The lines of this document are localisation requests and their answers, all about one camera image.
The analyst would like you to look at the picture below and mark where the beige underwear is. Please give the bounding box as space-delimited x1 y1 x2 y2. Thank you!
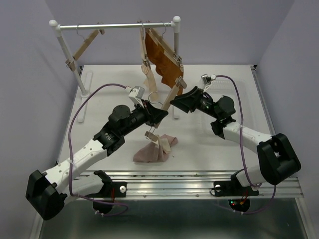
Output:
141 64 159 102

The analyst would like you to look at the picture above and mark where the wooden clip hanger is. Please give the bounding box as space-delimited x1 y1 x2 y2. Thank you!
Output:
62 25 105 72
145 76 187 141

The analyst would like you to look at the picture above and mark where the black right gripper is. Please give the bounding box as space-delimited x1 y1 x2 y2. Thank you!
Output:
170 85 220 120

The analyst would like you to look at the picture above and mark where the white plastic basket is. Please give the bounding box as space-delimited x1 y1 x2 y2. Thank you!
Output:
199 77 260 137

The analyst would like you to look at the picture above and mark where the pink underwear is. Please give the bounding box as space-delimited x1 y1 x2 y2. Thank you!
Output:
133 134 178 163

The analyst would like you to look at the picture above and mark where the empty wooden clip hanger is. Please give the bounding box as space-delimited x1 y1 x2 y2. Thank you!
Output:
62 25 105 72

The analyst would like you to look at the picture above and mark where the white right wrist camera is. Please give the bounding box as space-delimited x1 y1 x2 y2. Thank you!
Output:
200 74 216 92

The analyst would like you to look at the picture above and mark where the brown underwear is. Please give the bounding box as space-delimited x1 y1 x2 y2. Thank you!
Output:
145 32 183 88

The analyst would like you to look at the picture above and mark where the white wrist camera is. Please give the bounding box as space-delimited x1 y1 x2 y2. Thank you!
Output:
129 86 145 107
200 74 216 92

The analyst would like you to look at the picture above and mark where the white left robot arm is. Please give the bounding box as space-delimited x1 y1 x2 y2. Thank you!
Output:
26 101 168 220

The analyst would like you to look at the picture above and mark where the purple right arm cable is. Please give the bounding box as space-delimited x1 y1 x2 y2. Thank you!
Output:
214 74 277 215

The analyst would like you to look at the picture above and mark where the white clothes rack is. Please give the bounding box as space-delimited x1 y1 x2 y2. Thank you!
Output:
48 15 182 123

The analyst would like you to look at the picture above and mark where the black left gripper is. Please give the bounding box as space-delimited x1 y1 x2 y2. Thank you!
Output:
121 99 168 136

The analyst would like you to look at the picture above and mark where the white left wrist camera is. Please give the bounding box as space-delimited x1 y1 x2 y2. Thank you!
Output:
129 86 145 107

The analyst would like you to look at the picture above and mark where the aluminium mounting rail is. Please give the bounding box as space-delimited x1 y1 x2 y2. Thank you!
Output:
72 170 304 201

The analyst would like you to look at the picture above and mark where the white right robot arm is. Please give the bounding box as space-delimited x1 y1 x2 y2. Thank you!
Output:
170 87 301 194

